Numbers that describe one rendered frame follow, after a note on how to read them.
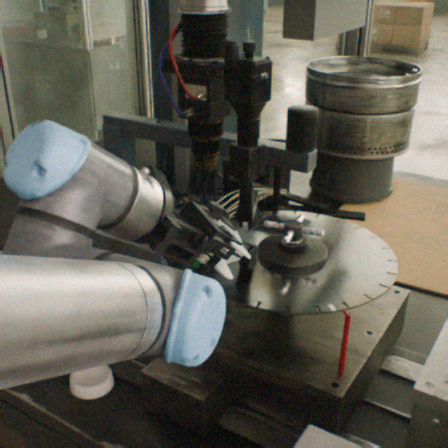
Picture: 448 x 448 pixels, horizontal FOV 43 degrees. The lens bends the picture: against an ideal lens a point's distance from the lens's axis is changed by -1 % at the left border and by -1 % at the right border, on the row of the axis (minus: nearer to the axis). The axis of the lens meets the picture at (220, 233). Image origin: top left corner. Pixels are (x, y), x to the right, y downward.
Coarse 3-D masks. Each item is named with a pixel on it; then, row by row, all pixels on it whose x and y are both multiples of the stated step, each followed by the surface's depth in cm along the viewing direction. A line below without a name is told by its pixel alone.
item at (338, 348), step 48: (192, 48) 83; (192, 144) 91; (96, 240) 88; (240, 336) 88; (288, 336) 88; (336, 336) 88; (384, 336) 91; (144, 384) 86; (192, 384) 83; (240, 384) 86; (288, 384) 81; (336, 384) 79; (384, 384) 92; (240, 432) 83; (288, 432) 83; (336, 432) 80; (384, 432) 83
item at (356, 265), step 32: (320, 224) 101; (352, 224) 101; (256, 256) 91; (352, 256) 91; (384, 256) 91; (224, 288) 82; (256, 288) 82; (288, 288) 82; (320, 288) 82; (352, 288) 82; (384, 288) 82
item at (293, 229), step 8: (264, 224) 90; (272, 224) 90; (280, 224) 90; (288, 224) 89; (296, 224) 89; (288, 232) 87; (296, 232) 88; (304, 232) 88; (312, 232) 88; (320, 232) 87; (288, 240) 85; (296, 240) 89
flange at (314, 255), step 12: (264, 240) 93; (276, 240) 93; (312, 240) 93; (264, 252) 90; (276, 252) 89; (288, 252) 89; (300, 252) 89; (312, 252) 89; (324, 252) 90; (276, 264) 87; (288, 264) 86; (300, 264) 86; (312, 264) 87
